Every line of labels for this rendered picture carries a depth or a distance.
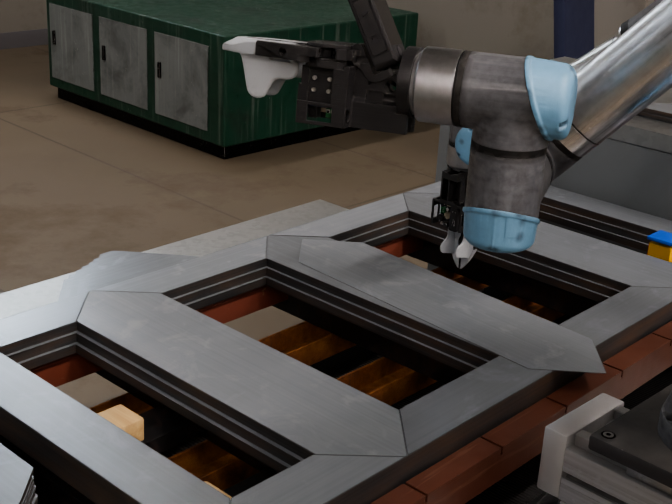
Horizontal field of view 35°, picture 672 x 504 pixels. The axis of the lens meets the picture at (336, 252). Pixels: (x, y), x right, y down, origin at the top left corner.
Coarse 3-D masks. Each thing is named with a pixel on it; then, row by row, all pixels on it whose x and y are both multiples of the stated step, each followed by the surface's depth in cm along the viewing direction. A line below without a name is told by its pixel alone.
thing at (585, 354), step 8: (584, 344) 185; (592, 344) 185; (568, 352) 182; (576, 352) 182; (584, 352) 182; (592, 352) 182; (544, 360) 179; (552, 360) 179; (560, 360) 179; (568, 360) 179; (576, 360) 179; (584, 360) 180; (592, 360) 180; (600, 360) 180; (528, 368) 176; (536, 368) 176; (544, 368) 176; (552, 368) 176; (560, 368) 176; (568, 368) 176; (576, 368) 177; (584, 368) 177
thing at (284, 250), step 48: (288, 240) 224; (336, 240) 226; (384, 240) 239; (432, 240) 241; (624, 240) 246; (192, 288) 202; (240, 288) 209; (288, 288) 210; (336, 288) 203; (576, 288) 218; (624, 288) 212; (48, 336) 180; (96, 336) 180; (384, 336) 195; (432, 336) 189; (624, 336) 193; (144, 384) 171; (0, 432) 158; (240, 432) 158; (480, 432) 163; (96, 480) 142; (384, 480) 147
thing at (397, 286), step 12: (396, 276) 209; (408, 276) 209; (420, 276) 210; (432, 276) 210; (360, 288) 203; (372, 288) 203; (384, 288) 203; (396, 288) 204; (408, 288) 204; (420, 288) 204; (384, 300) 198
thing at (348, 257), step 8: (344, 248) 221; (352, 248) 222; (360, 248) 222; (368, 248) 222; (376, 248) 222; (320, 256) 217; (328, 256) 217; (336, 256) 217; (344, 256) 217; (352, 256) 218; (360, 256) 218; (368, 256) 218; (376, 256) 218; (384, 256) 218; (304, 264) 212; (312, 264) 212; (320, 264) 213; (328, 264) 213; (336, 264) 213; (344, 264) 213; (352, 264) 214; (320, 272) 209; (328, 272) 209
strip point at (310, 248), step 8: (304, 240) 224; (312, 240) 225; (320, 240) 225; (328, 240) 225; (304, 248) 220; (312, 248) 220; (320, 248) 221; (328, 248) 221; (336, 248) 221; (304, 256) 216; (312, 256) 216
